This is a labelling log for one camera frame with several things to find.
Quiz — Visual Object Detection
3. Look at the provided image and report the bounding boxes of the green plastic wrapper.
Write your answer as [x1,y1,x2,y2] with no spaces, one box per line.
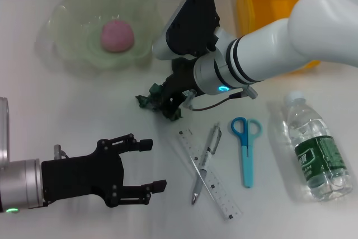
[136,83,184,122]

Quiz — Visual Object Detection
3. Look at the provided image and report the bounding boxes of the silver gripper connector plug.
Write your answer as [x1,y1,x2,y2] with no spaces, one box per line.
[182,88,197,109]
[53,144,69,160]

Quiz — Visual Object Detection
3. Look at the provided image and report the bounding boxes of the clear green-label water bottle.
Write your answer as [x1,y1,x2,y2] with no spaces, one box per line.
[282,90,354,202]

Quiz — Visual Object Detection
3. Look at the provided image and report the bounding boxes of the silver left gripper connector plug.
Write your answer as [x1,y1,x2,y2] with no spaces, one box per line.
[53,144,69,160]

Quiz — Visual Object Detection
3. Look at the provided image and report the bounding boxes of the green glass fruit plate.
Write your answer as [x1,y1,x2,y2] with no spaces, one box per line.
[46,0,166,72]

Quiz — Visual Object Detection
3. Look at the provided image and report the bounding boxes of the transparent plastic ruler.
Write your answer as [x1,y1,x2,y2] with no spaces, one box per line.
[178,128,243,221]

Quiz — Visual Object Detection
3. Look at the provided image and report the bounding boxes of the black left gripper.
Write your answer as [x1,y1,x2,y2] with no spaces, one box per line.
[41,139,168,208]

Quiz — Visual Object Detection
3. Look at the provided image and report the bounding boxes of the blue handled scissors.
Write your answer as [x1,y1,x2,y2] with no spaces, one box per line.
[230,116,264,189]

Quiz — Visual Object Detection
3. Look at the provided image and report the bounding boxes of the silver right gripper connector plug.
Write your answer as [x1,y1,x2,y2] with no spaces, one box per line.
[182,88,197,109]

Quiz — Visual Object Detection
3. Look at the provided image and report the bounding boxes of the pink peach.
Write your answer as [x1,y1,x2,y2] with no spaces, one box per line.
[100,18,135,53]

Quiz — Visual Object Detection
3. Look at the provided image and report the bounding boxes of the grey retractable pen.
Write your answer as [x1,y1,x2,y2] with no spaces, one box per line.
[191,122,222,205]

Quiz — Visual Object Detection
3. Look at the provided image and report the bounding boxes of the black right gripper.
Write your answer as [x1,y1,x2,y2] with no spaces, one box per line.
[107,67,202,153]

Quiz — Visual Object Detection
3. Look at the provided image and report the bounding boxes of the grey right gripper cable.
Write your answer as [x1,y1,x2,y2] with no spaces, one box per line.
[192,86,257,111]

